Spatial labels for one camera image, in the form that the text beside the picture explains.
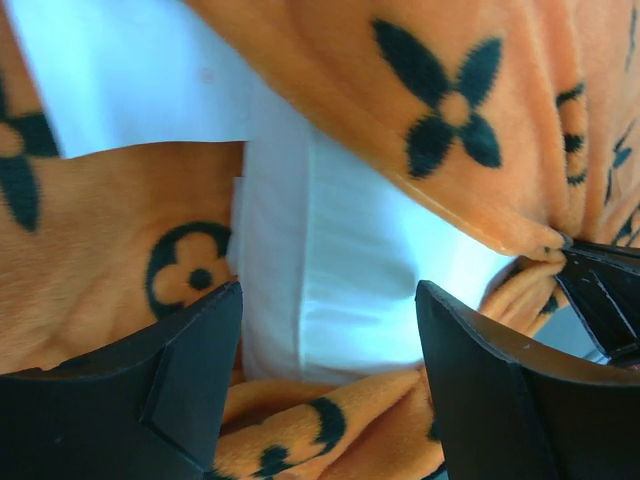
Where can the orange patterned pillowcase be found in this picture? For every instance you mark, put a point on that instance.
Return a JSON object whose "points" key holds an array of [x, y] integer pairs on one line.
{"points": [[515, 122]]}

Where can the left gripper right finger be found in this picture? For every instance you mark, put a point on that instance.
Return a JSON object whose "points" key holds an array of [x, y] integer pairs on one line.
{"points": [[509, 407]]}

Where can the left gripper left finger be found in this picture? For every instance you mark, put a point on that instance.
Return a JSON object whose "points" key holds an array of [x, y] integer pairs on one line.
{"points": [[148, 406]]}

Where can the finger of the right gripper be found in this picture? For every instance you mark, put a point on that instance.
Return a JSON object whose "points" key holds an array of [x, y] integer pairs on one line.
{"points": [[601, 283]]}

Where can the white pillow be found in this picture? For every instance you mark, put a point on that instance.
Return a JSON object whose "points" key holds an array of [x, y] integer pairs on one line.
{"points": [[328, 251]]}

